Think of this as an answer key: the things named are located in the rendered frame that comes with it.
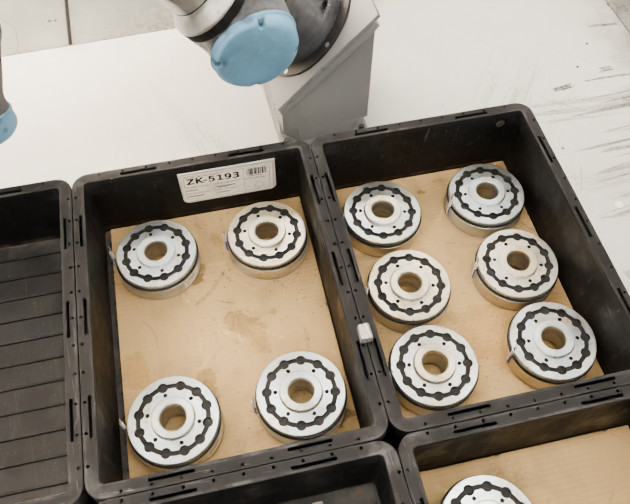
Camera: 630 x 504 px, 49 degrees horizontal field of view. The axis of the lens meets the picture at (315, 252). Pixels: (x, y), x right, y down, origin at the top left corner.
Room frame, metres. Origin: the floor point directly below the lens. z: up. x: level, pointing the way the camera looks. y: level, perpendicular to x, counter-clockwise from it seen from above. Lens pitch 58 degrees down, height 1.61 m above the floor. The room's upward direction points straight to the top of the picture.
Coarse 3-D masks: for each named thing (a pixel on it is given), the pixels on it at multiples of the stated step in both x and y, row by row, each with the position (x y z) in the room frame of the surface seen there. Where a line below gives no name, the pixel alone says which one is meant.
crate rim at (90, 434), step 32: (192, 160) 0.57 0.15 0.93; (224, 160) 0.57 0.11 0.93; (320, 192) 0.52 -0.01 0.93; (320, 224) 0.47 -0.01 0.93; (352, 320) 0.34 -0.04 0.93; (96, 416) 0.23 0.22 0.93; (384, 416) 0.23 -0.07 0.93; (96, 448) 0.20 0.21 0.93; (288, 448) 0.20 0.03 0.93; (320, 448) 0.20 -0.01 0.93; (96, 480) 0.17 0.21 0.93; (128, 480) 0.17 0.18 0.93; (160, 480) 0.17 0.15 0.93; (192, 480) 0.17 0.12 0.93
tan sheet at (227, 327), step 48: (192, 288) 0.44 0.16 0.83; (240, 288) 0.44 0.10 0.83; (288, 288) 0.44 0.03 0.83; (144, 336) 0.37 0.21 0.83; (192, 336) 0.37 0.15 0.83; (240, 336) 0.37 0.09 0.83; (288, 336) 0.37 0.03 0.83; (144, 384) 0.31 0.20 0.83; (240, 384) 0.31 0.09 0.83; (240, 432) 0.25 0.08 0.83; (336, 432) 0.25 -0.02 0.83
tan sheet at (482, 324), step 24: (504, 168) 0.64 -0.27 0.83; (336, 192) 0.59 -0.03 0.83; (432, 192) 0.59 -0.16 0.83; (432, 216) 0.55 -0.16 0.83; (528, 216) 0.55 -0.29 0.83; (432, 240) 0.51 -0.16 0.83; (456, 240) 0.51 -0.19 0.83; (480, 240) 0.51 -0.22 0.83; (360, 264) 0.47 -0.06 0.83; (456, 264) 0.47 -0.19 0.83; (408, 288) 0.44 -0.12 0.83; (456, 288) 0.44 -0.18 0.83; (456, 312) 0.40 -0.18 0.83; (480, 312) 0.40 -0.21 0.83; (504, 312) 0.40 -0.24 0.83; (384, 336) 0.37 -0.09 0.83; (480, 336) 0.37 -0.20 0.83; (480, 360) 0.34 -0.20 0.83; (504, 360) 0.34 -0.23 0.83; (480, 384) 0.31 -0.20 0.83; (504, 384) 0.31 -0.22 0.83
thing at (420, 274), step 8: (400, 272) 0.44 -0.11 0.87; (408, 272) 0.44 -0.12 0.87; (416, 272) 0.44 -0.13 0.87; (424, 272) 0.44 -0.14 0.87; (392, 280) 0.43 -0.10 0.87; (424, 280) 0.43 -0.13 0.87; (392, 288) 0.42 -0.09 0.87; (400, 288) 0.42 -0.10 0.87; (424, 288) 0.42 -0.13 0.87; (400, 296) 0.41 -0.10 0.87; (408, 296) 0.41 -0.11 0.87; (416, 296) 0.41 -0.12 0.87; (424, 296) 0.41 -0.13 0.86
